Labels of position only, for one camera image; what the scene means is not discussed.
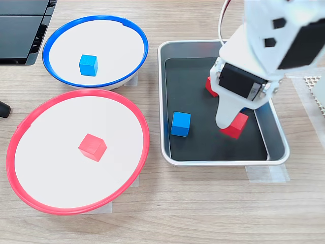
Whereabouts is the red wooden cube block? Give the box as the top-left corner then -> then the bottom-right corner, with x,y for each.
205,76 -> 219,98
219,111 -> 249,140
78,133 -> 108,162

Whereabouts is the black tray liner mat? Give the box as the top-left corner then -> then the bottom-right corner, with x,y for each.
164,57 -> 269,162

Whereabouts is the silver metal tray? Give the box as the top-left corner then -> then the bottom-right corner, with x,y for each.
157,38 -> 290,167

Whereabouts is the translucent white sheet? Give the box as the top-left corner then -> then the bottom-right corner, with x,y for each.
285,73 -> 325,143

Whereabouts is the white mesh grid mat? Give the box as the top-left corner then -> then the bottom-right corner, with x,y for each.
303,75 -> 325,114

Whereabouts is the blue rimmed white dish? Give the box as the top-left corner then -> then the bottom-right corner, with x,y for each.
42,15 -> 149,91

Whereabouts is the red rimmed white dish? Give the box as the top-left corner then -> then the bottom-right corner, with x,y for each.
5,88 -> 151,216

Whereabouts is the black rounded object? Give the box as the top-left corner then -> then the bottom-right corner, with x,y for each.
0,100 -> 12,118

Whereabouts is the black plastic device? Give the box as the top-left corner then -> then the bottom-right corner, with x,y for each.
0,0 -> 58,66

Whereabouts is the thin servo cable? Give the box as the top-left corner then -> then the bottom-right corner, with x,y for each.
217,0 -> 232,46

